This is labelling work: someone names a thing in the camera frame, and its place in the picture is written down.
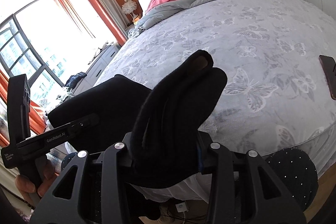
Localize black pants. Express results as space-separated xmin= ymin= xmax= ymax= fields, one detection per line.
xmin=48 ymin=50 xmax=227 ymax=189

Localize black dotted slipper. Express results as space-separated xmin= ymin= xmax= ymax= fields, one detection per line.
xmin=265 ymin=148 xmax=318 ymax=211

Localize dark blue folded clothes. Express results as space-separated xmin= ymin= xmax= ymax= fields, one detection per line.
xmin=65 ymin=72 xmax=87 ymax=89

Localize white drawer cabinet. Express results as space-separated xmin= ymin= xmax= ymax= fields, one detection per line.
xmin=72 ymin=43 xmax=120 ymax=96

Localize dark smartphone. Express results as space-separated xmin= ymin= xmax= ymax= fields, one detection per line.
xmin=319 ymin=55 xmax=336 ymax=100

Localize white flower table lamp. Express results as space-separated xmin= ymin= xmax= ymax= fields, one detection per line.
xmin=121 ymin=0 xmax=138 ymax=23

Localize white wall socket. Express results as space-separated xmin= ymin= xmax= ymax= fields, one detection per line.
xmin=175 ymin=202 xmax=189 ymax=213

